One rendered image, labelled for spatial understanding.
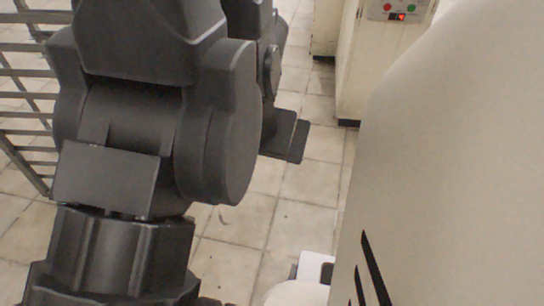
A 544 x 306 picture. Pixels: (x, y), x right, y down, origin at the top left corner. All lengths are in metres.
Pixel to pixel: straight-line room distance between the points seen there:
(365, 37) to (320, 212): 0.87
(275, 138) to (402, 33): 1.36
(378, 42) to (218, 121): 1.60
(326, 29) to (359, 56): 0.74
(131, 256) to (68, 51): 0.11
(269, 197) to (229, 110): 1.53
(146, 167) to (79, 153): 0.04
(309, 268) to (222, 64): 0.26
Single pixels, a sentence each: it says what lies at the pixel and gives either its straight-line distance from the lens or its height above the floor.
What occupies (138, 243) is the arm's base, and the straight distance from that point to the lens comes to 0.17.
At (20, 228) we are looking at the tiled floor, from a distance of 1.98.
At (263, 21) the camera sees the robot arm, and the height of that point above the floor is 1.26.
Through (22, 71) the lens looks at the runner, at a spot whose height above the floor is 0.79.
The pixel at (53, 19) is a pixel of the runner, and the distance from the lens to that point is 1.15.
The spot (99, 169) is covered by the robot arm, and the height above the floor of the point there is 1.25.
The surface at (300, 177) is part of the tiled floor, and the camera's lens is 1.77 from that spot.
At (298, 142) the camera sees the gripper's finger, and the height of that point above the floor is 1.05.
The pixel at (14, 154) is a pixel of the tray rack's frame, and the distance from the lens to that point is 1.66.
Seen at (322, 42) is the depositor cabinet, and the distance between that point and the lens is 2.52.
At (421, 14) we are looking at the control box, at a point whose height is 0.74.
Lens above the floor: 1.38
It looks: 48 degrees down
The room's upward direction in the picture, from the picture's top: straight up
